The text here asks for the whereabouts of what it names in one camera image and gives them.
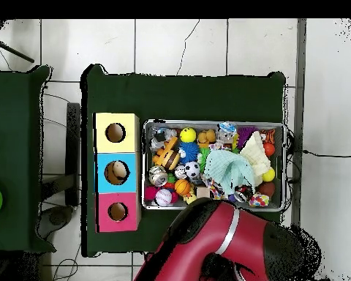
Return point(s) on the mint green knitted cloth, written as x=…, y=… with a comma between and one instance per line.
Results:
x=225, y=169

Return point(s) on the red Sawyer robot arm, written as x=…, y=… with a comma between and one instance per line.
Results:
x=210, y=243

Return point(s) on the wooden box with three holes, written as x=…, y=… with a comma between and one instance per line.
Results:
x=117, y=205

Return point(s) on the blue fuzzy puffer ball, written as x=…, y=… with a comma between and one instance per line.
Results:
x=188, y=152

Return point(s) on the black and white soccer ball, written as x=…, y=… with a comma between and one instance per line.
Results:
x=192, y=169

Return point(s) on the yellow smiley ball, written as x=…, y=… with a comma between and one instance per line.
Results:
x=188, y=135

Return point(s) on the small orange basketball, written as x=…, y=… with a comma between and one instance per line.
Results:
x=182, y=187

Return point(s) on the white baseball with red stitching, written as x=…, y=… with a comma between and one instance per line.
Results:
x=163, y=197

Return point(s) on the yellow duck plush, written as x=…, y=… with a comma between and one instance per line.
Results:
x=190, y=198

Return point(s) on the purple spiky ball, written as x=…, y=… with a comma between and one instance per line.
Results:
x=245, y=133

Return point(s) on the cream knitted cloth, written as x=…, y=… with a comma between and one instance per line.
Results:
x=256, y=152

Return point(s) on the dark green side table cloth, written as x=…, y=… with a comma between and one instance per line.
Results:
x=14, y=131

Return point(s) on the black tripod leg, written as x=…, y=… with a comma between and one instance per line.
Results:
x=14, y=52

